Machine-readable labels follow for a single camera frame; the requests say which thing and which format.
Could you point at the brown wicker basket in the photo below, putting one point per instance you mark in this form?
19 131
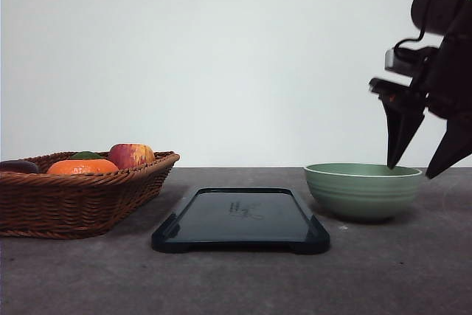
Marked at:
77 197

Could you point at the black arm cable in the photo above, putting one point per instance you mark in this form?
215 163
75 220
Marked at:
410 40

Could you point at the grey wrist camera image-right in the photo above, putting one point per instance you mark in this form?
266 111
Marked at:
414 62

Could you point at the green ceramic bowl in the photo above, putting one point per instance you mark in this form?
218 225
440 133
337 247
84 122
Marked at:
362 190

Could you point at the red yellow apple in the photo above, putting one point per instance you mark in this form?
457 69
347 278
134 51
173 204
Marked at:
126 155

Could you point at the dark blue rectangular tray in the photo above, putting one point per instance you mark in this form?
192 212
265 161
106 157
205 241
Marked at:
242 219

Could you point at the orange tangerine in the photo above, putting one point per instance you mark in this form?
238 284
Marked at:
82 167

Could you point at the dark green fruit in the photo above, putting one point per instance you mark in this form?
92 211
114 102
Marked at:
86 155

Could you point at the dark purple fruit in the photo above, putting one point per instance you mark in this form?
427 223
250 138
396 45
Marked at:
19 165

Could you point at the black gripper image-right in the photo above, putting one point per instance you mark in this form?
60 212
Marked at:
446 84

